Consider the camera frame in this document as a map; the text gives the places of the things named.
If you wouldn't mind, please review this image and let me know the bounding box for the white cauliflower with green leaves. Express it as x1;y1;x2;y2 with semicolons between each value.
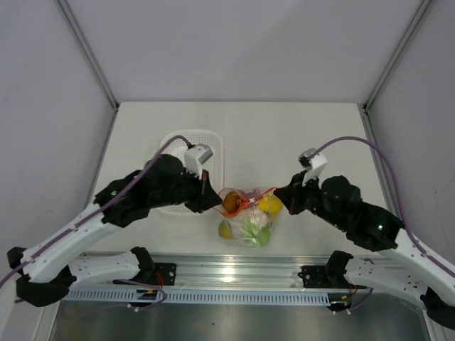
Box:
244;209;269;230

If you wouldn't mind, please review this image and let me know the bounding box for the white slotted cable duct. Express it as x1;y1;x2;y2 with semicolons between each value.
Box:
65;286;331;306

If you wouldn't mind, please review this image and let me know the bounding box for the clear zip bag orange zipper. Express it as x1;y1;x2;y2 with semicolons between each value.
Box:
215;188;284;248

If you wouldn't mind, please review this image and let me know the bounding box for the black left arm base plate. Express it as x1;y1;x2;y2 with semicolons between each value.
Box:
126;247;177;286

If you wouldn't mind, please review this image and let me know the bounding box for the right aluminium frame post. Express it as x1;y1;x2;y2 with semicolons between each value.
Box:
362;0;437;112

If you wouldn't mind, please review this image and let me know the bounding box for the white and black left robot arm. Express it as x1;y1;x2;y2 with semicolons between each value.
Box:
7;154;222;307

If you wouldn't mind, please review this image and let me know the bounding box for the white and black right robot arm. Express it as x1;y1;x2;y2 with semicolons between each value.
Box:
274;173;454;329

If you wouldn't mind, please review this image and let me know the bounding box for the aluminium frame post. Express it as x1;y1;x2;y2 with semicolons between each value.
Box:
53;0;119;112
362;0;437;112

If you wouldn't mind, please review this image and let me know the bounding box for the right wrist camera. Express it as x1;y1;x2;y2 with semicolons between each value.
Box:
299;148;328;185

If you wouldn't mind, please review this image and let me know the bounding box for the green apple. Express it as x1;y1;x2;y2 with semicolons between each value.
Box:
245;227;271;247

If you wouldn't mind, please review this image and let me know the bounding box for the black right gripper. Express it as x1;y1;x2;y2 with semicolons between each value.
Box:
273;170;346;230

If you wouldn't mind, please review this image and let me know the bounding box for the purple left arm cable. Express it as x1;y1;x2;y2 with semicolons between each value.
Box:
0;134;200;313

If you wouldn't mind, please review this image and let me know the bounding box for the left aluminium frame post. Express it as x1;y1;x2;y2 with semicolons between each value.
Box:
53;0;119;112

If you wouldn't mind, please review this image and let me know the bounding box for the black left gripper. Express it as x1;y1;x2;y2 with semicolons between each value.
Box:
151;166;223;213

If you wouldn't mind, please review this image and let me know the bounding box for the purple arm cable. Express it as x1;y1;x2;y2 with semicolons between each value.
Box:
0;134;200;313
301;136;455;315

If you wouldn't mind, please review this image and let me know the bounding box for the white perforated plastic basket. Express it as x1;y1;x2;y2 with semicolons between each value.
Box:
157;129;224;217

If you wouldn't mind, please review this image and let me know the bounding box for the aluminium mounting rail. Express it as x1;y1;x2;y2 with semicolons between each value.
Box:
70;252;410;292

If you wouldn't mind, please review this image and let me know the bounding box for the yellow green mango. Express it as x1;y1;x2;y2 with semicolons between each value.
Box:
218;221;233;239

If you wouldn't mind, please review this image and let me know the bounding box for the brown kiwi fruit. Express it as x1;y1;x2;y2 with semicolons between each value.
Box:
222;191;242;214

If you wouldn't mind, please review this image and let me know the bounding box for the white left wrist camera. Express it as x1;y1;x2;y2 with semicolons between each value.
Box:
183;144;213;179

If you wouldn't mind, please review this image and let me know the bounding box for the yellow pepper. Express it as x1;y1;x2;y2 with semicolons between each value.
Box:
258;195;284;215

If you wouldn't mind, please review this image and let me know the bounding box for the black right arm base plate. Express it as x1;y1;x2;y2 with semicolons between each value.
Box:
297;250;353;289

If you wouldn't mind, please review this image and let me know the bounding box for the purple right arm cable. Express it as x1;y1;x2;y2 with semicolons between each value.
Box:
301;136;455;315

